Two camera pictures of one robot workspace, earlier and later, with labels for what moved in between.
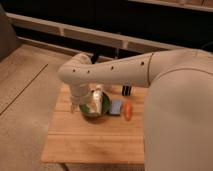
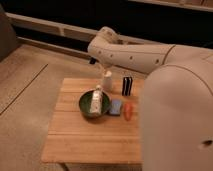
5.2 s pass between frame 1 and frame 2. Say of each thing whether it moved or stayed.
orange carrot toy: stayed
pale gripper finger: moved
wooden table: stayed
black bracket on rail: stayed
